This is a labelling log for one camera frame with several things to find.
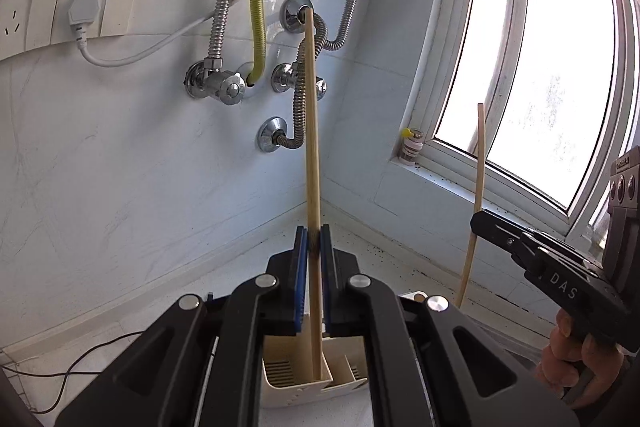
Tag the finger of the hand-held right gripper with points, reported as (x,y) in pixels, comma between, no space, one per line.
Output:
(550,267)

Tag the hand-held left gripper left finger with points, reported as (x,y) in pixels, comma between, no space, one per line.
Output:
(300,279)

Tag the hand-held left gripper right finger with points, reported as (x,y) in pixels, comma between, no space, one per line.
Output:
(326,279)

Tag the cream plastic utensil holder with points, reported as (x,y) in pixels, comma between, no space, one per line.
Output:
(300,396)

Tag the light bamboo chopstick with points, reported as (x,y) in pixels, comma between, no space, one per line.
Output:
(312,157)
(481,157)

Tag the person's right hand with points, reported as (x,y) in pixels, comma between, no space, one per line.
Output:
(552,367)

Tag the chrome angle valve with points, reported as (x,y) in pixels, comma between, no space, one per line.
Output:
(220,84)
(285,78)

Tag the white power plug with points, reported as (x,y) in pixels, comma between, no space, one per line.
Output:
(81,12)

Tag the chrome wall flange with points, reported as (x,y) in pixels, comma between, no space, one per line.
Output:
(292,9)
(269,132)

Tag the white wall flange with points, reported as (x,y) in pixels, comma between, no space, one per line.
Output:
(242,72)

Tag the white window frame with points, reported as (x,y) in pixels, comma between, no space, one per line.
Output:
(450,57)

